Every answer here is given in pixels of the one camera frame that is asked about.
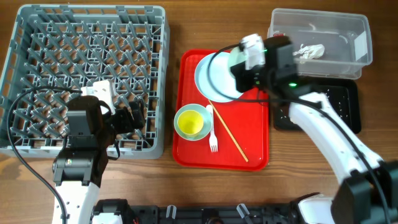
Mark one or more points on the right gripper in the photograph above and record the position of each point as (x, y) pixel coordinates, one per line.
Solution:
(239, 71)

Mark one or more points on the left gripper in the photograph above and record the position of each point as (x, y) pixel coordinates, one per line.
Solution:
(128, 124)

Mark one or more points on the green bowl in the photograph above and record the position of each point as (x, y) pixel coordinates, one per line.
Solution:
(237, 59)

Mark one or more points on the white tissue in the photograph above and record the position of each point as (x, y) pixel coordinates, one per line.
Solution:
(310, 51)

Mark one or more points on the yellow plastic cup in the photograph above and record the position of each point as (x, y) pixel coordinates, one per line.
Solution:
(190, 123)

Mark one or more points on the rice food scraps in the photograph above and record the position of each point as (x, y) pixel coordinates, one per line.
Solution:
(344, 100)

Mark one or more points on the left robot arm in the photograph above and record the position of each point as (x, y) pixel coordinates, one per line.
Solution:
(78, 168)

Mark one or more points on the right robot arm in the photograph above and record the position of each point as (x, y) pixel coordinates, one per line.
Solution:
(367, 190)

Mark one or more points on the clear plastic waste bin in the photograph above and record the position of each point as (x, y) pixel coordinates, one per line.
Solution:
(345, 37)

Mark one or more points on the grey plastic dishwasher rack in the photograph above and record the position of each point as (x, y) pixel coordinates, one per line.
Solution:
(57, 49)

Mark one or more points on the light blue dinner plate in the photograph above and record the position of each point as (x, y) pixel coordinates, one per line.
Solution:
(220, 77)

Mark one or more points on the wooden chopstick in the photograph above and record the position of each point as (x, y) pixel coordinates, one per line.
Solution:
(229, 132)

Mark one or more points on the red plastic serving tray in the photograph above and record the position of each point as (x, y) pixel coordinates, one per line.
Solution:
(248, 122)

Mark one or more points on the light blue small bowl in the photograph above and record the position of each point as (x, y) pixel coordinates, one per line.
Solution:
(207, 121)

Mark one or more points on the white plastic fork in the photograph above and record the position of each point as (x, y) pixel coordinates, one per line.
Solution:
(213, 142)

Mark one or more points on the black plastic tray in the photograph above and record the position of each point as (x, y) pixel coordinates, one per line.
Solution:
(322, 82)

